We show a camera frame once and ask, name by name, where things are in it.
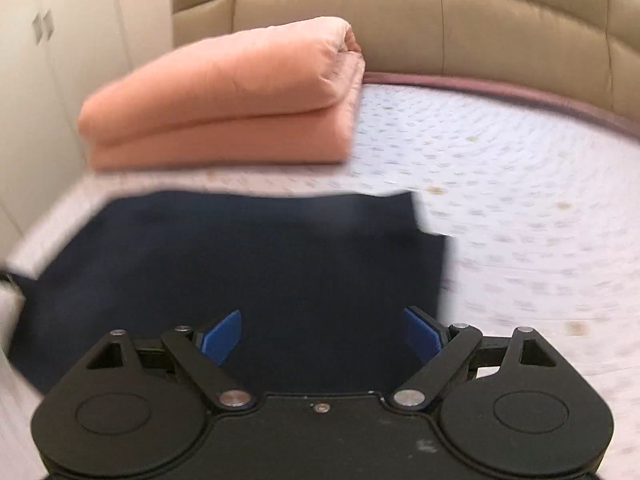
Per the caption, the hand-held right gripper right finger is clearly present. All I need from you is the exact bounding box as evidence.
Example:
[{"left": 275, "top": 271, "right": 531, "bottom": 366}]
[{"left": 390, "top": 306, "right": 561, "bottom": 410}]

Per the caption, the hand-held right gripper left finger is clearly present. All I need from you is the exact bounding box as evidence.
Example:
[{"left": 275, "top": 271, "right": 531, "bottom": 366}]
[{"left": 82, "top": 309, "right": 256, "bottom": 410}]

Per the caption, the dark navy striped hoodie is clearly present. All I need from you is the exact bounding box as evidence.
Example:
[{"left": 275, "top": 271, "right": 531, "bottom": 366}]
[{"left": 7, "top": 190, "right": 456, "bottom": 396}]

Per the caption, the bed with floral sheet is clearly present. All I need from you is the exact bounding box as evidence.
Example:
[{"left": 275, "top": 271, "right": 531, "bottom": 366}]
[{"left": 0, "top": 72, "right": 640, "bottom": 480}]

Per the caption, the folded pink quilt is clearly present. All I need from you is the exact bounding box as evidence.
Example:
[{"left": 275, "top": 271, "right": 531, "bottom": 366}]
[{"left": 77, "top": 16, "right": 365, "bottom": 171}]

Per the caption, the white wardrobe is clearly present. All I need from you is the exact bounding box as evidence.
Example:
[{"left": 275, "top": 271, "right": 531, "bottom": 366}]
[{"left": 0, "top": 0, "right": 173, "bottom": 261}]

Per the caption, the beige leather headboard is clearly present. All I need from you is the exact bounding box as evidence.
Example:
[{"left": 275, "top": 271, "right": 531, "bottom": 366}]
[{"left": 170, "top": 0, "right": 640, "bottom": 128}]

